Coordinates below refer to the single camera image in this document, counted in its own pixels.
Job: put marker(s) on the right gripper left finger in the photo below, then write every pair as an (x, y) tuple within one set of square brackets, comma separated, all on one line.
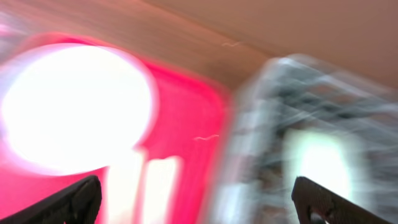
[(78, 203)]

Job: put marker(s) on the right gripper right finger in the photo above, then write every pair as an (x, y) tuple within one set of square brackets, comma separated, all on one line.
[(312, 199)]

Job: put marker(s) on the white plastic spoon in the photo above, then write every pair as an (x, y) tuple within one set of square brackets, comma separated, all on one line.
[(122, 182)]

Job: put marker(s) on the white plastic fork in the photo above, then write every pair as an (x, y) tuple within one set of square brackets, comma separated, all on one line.
[(159, 187)]

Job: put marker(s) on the light blue plate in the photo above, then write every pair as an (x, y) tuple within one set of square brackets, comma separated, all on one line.
[(73, 108)]

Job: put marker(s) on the green bowl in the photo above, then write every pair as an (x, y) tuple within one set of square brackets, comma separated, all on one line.
[(332, 160)]

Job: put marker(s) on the grey dishwasher rack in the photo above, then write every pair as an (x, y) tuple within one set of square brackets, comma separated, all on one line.
[(300, 92)]

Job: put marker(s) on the red serving tray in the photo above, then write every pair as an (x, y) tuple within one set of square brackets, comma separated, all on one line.
[(191, 117)]

